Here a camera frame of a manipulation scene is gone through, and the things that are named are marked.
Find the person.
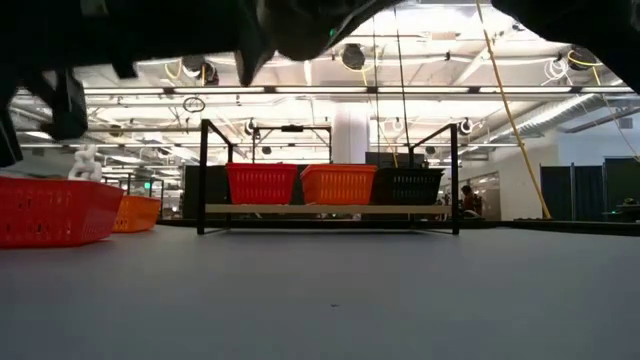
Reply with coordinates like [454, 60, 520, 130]
[459, 184, 485, 220]

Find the silver ventilation duct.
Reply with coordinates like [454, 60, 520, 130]
[492, 93, 619, 140]

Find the white coiled object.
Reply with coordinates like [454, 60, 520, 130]
[67, 144, 104, 182]

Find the orange plastic mesh basket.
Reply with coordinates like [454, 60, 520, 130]
[112, 194, 163, 234]
[299, 163, 379, 172]
[301, 169, 377, 206]

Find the black metal wood shelf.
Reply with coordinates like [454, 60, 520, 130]
[196, 118, 460, 236]

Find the black background panel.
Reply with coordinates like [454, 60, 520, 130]
[182, 164, 230, 220]

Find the white column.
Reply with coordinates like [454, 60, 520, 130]
[332, 104, 371, 164]

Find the yellow hanging cable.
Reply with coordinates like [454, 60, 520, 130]
[474, 0, 553, 220]

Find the black background gantry frame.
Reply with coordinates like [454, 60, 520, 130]
[251, 124, 334, 164]

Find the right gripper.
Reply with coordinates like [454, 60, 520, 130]
[0, 0, 275, 142]

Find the black hanging cable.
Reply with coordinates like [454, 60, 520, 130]
[394, 4, 414, 151]

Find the black metal table frame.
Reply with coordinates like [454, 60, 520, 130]
[159, 218, 640, 237]

